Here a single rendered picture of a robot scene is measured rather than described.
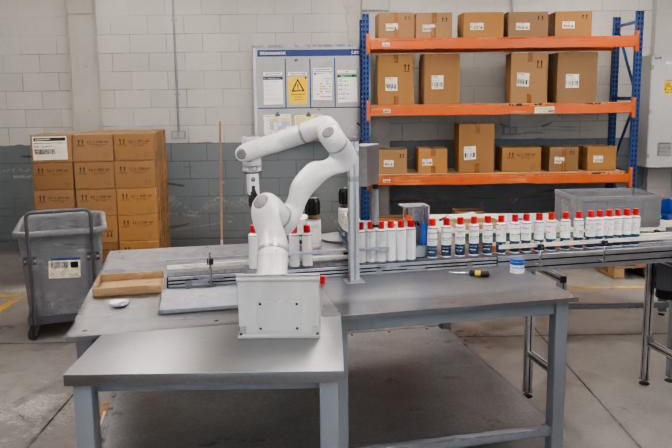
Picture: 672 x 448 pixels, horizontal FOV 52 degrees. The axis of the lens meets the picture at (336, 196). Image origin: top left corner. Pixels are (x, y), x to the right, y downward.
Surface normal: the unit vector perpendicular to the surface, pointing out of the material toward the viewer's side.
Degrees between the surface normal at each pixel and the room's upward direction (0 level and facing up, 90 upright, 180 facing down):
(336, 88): 90
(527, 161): 90
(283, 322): 90
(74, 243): 94
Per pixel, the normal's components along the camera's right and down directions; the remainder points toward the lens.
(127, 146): 0.12, 0.14
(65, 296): 0.33, 0.19
